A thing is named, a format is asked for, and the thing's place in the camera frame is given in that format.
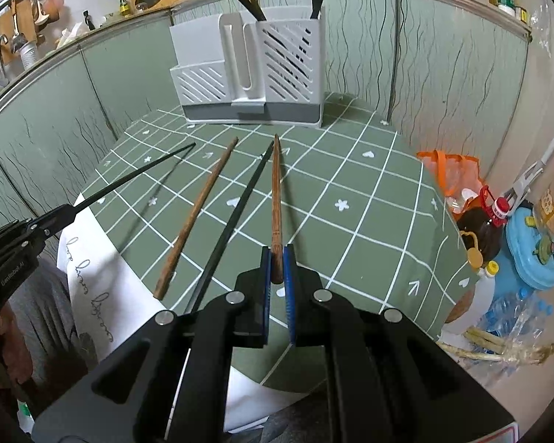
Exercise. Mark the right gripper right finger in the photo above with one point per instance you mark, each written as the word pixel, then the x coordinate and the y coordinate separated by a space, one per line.
pixel 387 380

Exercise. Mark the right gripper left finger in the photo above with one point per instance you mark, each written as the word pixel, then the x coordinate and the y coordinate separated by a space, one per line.
pixel 168 382

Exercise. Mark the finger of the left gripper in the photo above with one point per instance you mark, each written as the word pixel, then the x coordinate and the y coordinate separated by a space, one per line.
pixel 52 222

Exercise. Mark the white paper with writing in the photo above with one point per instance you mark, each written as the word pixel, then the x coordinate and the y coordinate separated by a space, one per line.
pixel 113 255

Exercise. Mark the plastic water bottle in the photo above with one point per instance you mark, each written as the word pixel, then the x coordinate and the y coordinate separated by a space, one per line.
pixel 520 316

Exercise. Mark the dark soy sauce bottle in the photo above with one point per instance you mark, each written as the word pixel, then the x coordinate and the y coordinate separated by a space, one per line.
pixel 481 227

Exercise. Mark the green grid table mat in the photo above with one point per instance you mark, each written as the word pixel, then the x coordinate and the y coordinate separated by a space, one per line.
pixel 357 206

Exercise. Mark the blue round lid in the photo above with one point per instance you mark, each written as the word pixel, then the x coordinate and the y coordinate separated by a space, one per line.
pixel 532 251

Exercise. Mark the dark glass bottle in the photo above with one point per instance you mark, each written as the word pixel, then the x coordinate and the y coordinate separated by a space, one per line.
pixel 88 20

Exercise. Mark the orange mesh bag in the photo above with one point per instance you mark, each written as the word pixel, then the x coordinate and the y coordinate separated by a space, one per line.
pixel 453 173

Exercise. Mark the green oil bottle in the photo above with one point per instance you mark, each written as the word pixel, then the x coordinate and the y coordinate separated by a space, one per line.
pixel 124 8

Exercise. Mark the white grey utensil holder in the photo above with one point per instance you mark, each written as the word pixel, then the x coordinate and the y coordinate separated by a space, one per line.
pixel 234 69

